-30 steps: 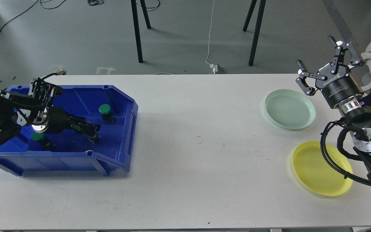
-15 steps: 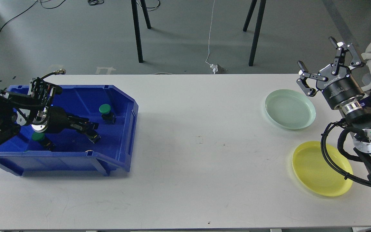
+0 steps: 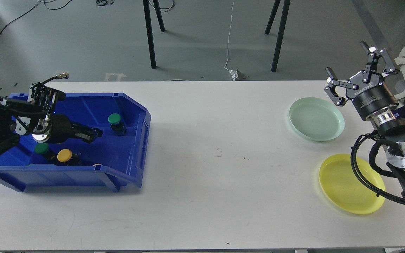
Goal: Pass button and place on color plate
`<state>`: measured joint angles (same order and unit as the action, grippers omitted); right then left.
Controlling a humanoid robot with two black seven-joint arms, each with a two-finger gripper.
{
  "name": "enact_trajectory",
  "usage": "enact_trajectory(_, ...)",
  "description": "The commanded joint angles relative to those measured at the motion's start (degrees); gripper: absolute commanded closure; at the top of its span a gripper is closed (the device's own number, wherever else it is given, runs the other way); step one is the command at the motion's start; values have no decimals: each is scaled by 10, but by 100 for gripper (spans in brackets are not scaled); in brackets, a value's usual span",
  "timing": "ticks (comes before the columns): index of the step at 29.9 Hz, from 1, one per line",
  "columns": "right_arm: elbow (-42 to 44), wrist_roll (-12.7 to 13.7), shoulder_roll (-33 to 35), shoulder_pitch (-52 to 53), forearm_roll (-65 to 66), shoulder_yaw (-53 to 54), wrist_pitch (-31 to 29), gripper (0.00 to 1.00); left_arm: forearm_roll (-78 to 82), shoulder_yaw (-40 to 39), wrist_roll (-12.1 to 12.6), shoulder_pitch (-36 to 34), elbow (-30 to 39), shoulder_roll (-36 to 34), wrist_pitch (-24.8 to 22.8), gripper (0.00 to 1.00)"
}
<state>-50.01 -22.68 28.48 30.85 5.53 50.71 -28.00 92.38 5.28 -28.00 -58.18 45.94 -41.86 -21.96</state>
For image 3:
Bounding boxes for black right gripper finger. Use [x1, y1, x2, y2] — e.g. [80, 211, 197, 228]
[324, 67, 359, 106]
[360, 41, 399, 83]

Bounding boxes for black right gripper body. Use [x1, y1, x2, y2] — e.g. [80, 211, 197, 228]
[346, 71, 398, 121]

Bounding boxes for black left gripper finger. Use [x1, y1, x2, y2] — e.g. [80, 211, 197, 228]
[70, 123, 103, 138]
[72, 133, 96, 143]

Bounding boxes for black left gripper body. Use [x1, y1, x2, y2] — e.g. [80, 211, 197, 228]
[32, 114, 78, 144]

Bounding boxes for green push button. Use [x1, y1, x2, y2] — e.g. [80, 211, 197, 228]
[108, 113, 127, 136]
[34, 143, 59, 165]

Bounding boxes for yellow push button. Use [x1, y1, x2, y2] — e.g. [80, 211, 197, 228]
[57, 149, 83, 166]

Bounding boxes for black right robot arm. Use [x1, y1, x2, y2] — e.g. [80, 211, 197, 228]
[324, 41, 405, 205]

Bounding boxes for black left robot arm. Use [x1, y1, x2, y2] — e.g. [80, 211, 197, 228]
[0, 72, 103, 155]

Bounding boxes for light green plate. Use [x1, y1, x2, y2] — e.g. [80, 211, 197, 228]
[288, 97, 345, 142]

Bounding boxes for yellow plate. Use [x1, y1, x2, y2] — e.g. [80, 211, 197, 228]
[318, 154, 385, 215]

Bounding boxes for blue plastic bin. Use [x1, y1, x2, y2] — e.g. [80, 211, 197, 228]
[0, 92, 152, 193]

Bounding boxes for black stand legs right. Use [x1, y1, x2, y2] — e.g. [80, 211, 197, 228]
[265, 0, 291, 73]

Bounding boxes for black stand legs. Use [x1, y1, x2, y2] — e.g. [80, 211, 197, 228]
[143, 0, 165, 69]
[265, 0, 291, 73]

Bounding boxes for black stand legs left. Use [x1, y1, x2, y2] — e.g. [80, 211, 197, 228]
[143, 0, 165, 69]

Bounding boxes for white cable with plug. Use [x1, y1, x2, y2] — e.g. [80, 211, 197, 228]
[224, 0, 246, 81]

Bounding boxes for black floor cable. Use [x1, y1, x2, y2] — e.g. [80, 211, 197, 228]
[0, 0, 73, 57]

